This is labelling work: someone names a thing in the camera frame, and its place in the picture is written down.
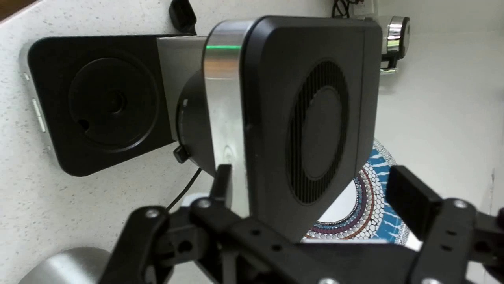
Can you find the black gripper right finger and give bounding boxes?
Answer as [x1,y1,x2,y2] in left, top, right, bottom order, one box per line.
[386,164,504,284]

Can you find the black power plug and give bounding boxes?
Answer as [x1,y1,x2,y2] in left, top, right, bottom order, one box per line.
[167,0,199,38]

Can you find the black and silver coffee machine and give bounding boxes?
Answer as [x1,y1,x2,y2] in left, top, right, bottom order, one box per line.
[21,19,255,218]

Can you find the black coffee machine cable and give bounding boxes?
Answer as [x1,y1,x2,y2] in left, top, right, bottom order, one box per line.
[166,166,205,213]

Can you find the blue patterned round plate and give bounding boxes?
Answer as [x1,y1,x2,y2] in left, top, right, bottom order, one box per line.
[301,140,424,252]

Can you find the shiny silver metal canister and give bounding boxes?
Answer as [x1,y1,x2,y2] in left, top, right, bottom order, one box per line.
[366,14,413,74]

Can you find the grey metal rounded container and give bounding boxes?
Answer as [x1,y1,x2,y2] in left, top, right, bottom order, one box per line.
[19,246,115,284]

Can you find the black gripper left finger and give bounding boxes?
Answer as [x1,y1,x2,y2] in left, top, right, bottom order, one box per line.
[96,162,235,284]

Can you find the black vented coffee machine lid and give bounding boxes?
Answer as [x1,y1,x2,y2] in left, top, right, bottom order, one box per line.
[241,14,384,244]

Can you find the black tangled wall cables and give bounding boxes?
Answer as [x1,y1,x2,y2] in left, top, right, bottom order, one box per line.
[329,0,381,19]

